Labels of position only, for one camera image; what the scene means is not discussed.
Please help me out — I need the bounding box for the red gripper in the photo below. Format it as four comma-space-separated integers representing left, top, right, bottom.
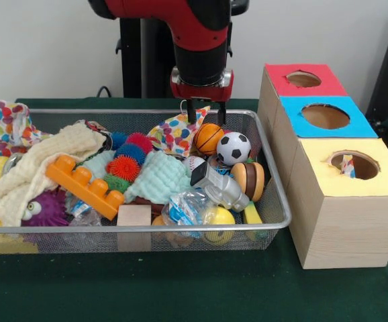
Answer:
170, 66, 235, 125

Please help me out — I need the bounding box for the colourful dotted cloth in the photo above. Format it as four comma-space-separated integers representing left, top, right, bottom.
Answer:
0, 99, 52, 157
340, 154, 356, 178
146, 105, 211, 157

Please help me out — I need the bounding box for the wooden box with three holes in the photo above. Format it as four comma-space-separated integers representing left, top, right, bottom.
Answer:
256, 62, 388, 270

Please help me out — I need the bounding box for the small orange basketball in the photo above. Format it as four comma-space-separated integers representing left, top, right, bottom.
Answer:
193, 123, 225, 156

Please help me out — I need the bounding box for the small black white soccer ball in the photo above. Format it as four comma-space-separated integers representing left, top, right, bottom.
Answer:
216, 131, 252, 166

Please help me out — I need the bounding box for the silver plastic toy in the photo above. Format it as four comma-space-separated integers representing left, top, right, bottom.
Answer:
189, 160, 250, 212

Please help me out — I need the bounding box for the toy hamburger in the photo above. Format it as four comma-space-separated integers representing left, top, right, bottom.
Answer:
230, 160, 265, 202

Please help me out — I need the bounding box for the mint green waffle cloth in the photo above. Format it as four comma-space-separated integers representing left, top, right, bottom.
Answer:
79, 149, 197, 205

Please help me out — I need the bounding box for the crumpled clear plastic bottle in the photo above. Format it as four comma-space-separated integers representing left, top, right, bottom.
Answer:
162, 188, 215, 232

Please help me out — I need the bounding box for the orange plastic building block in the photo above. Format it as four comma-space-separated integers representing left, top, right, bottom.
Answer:
45, 154, 126, 221

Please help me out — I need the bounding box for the cream waffle cloth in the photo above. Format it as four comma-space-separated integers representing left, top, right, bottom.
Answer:
0, 122, 107, 227

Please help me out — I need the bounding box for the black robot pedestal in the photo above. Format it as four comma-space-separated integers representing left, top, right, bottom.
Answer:
116, 0, 250, 100

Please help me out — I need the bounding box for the black cable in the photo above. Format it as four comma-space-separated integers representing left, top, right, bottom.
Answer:
96, 85, 114, 99

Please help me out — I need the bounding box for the silver wire mesh bin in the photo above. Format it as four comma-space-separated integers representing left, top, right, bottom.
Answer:
0, 107, 293, 255

